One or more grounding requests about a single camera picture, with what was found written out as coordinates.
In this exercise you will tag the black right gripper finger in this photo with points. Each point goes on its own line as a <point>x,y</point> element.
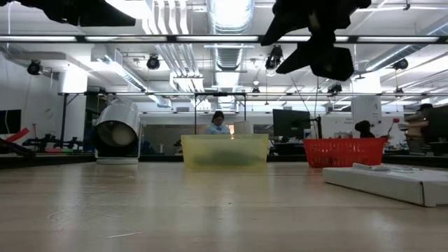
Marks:
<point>301,57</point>
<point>287,24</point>

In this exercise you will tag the red flat strip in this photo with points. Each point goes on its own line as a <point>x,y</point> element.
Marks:
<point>17,134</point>

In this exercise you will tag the translucent yellow plastic bin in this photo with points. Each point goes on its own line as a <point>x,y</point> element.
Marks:
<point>224,143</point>

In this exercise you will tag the black wall screen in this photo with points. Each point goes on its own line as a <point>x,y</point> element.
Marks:
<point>10,122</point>

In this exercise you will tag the black computer monitor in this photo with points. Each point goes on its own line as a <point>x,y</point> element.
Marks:
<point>290,122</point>

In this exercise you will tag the white cylinder shade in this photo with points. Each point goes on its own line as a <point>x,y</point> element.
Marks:
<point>243,127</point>

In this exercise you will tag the black monitor edge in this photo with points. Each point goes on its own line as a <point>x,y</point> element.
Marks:
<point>440,122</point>

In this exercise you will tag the black table edge rail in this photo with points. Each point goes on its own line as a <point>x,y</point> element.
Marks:
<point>52,161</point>

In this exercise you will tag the seated person facing table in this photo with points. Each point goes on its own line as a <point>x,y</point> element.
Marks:
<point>217,126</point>

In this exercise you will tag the white pillar unit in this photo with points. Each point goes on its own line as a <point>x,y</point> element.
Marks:
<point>367,112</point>

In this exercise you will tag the small white flat item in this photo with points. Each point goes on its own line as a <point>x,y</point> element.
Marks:
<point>371,167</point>

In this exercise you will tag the red plastic mesh basket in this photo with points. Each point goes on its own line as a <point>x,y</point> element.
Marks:
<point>344,152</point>

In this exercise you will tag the black ceiling spotlight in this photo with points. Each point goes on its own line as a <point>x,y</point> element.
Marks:
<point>335,88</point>
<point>153,63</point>
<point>34,67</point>
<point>400,64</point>
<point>274,57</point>

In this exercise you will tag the white cylindrical floor fan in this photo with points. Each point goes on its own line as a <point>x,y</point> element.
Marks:
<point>117,129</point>

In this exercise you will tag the person with dark cap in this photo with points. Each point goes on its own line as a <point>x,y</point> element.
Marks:
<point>418,129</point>

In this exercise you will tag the black overhead rig beam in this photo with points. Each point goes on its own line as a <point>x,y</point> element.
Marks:
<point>140,38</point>

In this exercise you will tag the silver ceiling air duct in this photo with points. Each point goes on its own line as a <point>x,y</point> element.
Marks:
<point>229,14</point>

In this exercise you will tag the flat white cardboard box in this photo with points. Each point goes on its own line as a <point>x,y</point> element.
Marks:
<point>385,183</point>

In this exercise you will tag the red ball-tipped stick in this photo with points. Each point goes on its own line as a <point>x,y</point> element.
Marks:
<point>395,122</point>

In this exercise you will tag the black workshop machinery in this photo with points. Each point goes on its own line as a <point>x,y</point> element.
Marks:
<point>52,142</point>

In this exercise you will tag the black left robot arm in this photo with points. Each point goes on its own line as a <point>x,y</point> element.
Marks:
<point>87,12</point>

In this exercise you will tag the person with dark head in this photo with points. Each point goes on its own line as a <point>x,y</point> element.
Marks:
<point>364,129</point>

